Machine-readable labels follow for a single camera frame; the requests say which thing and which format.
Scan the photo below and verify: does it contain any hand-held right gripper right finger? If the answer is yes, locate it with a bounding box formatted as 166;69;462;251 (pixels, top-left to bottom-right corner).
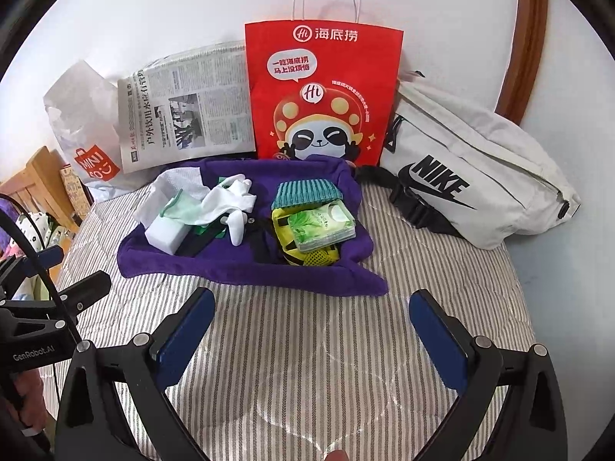
408;289;568;461

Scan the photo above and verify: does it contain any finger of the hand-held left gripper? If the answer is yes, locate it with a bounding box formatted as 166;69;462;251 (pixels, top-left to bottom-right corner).
45;270;112;320
0;246;64;294

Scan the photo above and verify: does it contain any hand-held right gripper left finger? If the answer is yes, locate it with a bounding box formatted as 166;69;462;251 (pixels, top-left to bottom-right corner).
55;287;216;461

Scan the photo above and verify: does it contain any purple towel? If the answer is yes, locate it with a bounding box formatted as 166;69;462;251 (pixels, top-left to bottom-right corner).
118;155;389;297

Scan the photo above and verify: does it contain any black watch strap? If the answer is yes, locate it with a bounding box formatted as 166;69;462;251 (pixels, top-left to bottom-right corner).
180;223;226;257

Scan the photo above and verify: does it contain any green packet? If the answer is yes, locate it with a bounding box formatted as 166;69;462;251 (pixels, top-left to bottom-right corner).
192;223;228;242

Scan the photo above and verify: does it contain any yellow black mesh pouch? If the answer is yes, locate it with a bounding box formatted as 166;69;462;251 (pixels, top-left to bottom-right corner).
250;206;344;267

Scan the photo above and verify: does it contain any white mint-cuffed sock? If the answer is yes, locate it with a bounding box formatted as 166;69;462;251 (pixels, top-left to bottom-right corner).
161;175;258;245

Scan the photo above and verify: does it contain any green tissue pack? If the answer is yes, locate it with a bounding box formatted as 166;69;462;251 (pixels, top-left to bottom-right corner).
287;202;356;253

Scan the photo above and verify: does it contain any teal ribbed cloth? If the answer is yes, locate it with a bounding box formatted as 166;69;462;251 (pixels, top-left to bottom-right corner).
270;179;344;208

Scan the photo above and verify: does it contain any person's left hand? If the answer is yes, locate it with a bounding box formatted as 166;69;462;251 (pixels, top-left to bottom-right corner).
12;370;49;445

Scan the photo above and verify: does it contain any white floral pillow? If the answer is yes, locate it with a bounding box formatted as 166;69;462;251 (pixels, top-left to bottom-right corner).
14;211;58;250

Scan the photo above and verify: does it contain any wooden headboard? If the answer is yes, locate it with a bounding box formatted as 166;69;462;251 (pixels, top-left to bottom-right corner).
0;146;80;231

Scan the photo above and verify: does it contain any striped bedsheet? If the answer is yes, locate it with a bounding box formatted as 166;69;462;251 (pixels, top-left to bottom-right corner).
38;180;539;461

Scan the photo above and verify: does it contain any white plastic shopping bag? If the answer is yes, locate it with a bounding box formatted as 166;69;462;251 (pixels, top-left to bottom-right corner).
43;60;145;202

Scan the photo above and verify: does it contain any white waist bag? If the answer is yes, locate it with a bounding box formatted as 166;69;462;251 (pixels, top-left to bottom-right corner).
358;71;582;250

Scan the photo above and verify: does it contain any folded newspaper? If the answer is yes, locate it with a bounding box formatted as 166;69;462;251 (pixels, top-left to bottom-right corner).
116;43;256;174

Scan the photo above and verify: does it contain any red paper carrier bag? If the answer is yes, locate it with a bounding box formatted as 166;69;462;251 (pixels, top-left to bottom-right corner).
244;0;404;166

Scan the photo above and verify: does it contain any wooden door frame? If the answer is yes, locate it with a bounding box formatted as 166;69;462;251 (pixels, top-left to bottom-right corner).
497;0;549;126

